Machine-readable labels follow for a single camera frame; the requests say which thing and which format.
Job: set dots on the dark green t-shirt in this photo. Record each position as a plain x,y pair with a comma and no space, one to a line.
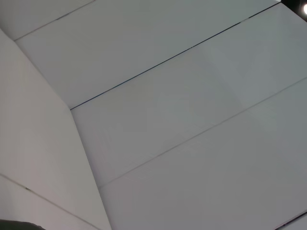
16,226

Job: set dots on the round bright ceiling lamp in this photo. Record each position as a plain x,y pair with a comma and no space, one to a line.
305,9

